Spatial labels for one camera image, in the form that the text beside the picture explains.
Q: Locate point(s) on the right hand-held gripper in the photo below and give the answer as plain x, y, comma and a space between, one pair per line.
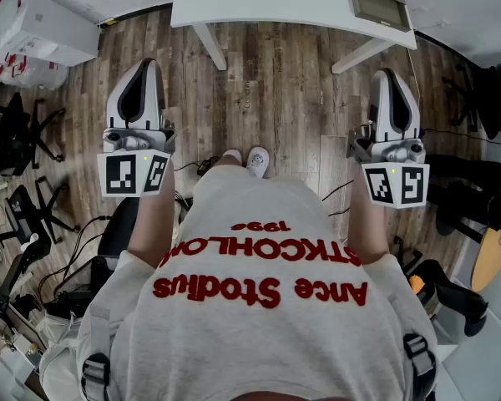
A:
396, 153

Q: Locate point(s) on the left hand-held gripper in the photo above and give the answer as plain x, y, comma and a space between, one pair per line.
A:
125, 142

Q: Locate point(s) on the grey box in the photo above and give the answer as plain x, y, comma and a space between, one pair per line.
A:
376, 2

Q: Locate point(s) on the person's right forearm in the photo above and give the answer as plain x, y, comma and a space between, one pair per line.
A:
369, 232

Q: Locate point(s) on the person's left forearm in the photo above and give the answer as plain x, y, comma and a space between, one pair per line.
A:
150, 232

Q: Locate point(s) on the black office chair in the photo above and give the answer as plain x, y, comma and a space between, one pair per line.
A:
117, 228
499, 98
25, 211
12, 119
455, 174

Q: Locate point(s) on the black power adapter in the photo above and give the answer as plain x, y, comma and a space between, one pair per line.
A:
204, 166

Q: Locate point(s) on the white table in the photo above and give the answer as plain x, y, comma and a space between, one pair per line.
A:
211, 44

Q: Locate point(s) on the white cardboard box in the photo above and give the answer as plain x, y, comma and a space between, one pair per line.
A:
62, 27
29, 46

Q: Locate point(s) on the person's left white shoe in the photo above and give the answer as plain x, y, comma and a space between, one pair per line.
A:
234, 153

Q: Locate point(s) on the person's white shoe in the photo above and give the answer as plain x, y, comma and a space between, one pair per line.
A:
258, 161
234, 153

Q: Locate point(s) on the person's right white shoe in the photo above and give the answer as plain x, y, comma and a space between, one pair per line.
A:
258, 161

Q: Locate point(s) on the brown wooden board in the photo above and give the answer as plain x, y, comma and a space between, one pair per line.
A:
490, 257

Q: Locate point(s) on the small orange object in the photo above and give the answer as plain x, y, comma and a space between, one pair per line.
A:
416, 284

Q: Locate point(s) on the person's grey red-print shirt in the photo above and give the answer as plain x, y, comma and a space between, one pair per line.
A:
250, 341

